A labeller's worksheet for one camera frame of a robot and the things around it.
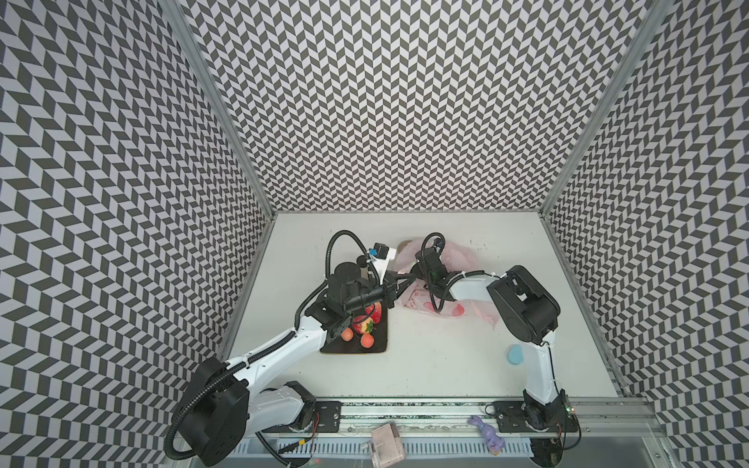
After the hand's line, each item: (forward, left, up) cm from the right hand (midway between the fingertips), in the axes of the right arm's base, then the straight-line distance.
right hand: (419, 267), depth 102 cm
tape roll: (+4, +5, +9) cm, 11 cm away
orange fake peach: (-26, +23, +5) cm, 35 cm away
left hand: (-19, +4, +23) cm, 30 cm away
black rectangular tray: (-27, +27, +1) cm, 38 cm away
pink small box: (-52, +12, +6) cm, 54 cm away
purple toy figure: (-51, -14, +2) cm, 53 cm away
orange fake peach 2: (-27, +17, +5) cm, 33 cm away
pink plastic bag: (-15, +3, +7) cm, 17 cm away
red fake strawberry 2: (-23, +19, +7) cm, 30 cm away
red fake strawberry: (-18, +15, +3) cm, 24 cm away
